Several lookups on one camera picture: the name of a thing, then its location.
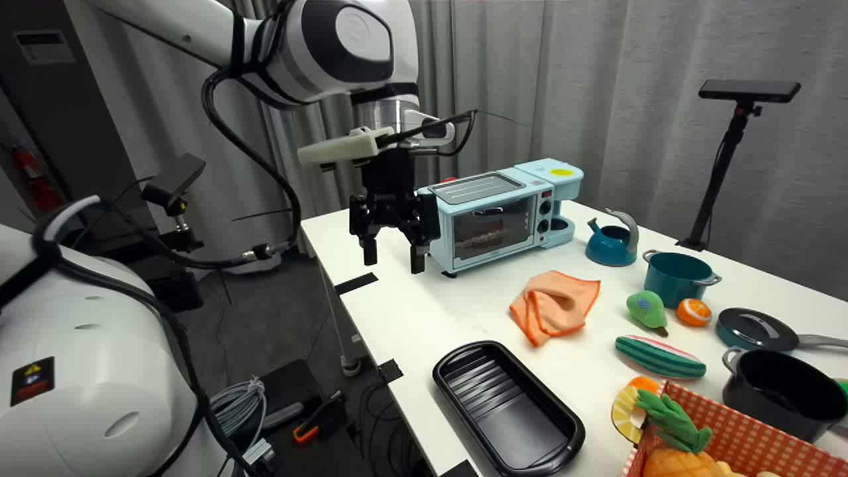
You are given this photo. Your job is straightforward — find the yellow orange slice toy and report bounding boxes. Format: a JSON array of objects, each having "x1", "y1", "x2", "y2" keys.
[{"x1": 609, "y1": 374, "x2": 666, "y2": 447}]

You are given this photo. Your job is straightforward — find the teal pot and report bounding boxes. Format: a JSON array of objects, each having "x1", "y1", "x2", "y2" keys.
[{"x1": 640, "y1": 246, "x2": 723, "y2": 310}]

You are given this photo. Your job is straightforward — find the orange plush toy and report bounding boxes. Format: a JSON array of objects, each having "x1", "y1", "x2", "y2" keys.
[{"x1": 641, "y1": 444, "x2": 736, "y2": 477}]

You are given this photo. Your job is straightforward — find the orange fruit toy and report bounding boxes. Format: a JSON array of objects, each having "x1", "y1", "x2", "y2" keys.
[{"x1": 677, "y1": 297, "x2": 715, "y2": 330}]

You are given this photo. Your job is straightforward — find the green avocado plushie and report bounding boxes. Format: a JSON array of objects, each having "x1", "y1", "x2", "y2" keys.
[{"x1": 626, "y1": 288, "x2": 670, "y2": 338}]

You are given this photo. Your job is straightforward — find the teal toy kettle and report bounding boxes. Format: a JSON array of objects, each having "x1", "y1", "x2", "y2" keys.
[{"x1": 583, "y1": 209, "x2": 641, "y2": 268}]

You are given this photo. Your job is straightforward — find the orange handled tool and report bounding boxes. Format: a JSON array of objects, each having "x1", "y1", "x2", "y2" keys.
[{"x1": 290, "y1": 386, "x2": 347, "y2": 444}]

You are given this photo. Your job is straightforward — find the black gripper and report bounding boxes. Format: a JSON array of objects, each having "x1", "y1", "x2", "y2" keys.
[{"x1": 347, "y1": 143, "x2": 442, "y2": 274}]

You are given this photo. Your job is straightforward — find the black camera on stand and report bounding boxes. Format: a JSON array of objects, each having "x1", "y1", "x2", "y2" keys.
[{"x1": 135, "y1": 154, "x2": 210, "y2": 260}]

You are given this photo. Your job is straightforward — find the red fire extinguisher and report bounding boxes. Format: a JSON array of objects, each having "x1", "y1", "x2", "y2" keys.
[{"x1": 9, "y1": 143, "x2": 47, "y2": 209}]

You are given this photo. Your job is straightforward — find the black grill tray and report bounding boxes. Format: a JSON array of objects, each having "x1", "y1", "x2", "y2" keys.
[{"x1": 430, "y1": 338, "x2": 589, "y2": 477}]

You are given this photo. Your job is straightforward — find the red checkered basket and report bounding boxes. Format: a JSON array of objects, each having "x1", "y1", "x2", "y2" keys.
[{"x1": 620, "y1": 379, "x2": 848, "y2": 477}]

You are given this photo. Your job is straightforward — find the light blue toaster oven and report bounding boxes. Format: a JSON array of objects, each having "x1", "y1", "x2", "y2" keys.
[{"x1": 413, "y1": 155, "x2": 587, "y2": 277}]

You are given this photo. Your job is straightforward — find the black pot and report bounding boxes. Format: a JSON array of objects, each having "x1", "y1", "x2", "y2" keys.
[{"x1": 720, "y1": 343, "x2": 848, "y2": 444}]

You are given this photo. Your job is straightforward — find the black camera tripod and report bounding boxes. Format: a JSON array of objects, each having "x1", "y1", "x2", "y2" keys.
[{"x1": 677, "y1": 76, "x2": 802, "y2": 254}]

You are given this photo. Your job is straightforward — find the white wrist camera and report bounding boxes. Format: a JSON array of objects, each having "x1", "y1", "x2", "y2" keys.
[{"x1": 296, "y1": 122, "x2": 459, "y2": 171}]

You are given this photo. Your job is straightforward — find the orange cloth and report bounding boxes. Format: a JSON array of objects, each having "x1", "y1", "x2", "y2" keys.
[{"x1": 506, "y1": 268, "x2": 605, "y2": 346}]

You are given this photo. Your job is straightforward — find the green vegetable plushie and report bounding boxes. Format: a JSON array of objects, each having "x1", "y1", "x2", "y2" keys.
[{"x1": 633, "y1": 386, "x2": 715, "y2": 455}]

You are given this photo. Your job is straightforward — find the grey cable bundle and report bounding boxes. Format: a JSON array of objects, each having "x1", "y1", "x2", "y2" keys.
[{"x1": 206, "y1": 376, "x2": 275, "y2": 472}]

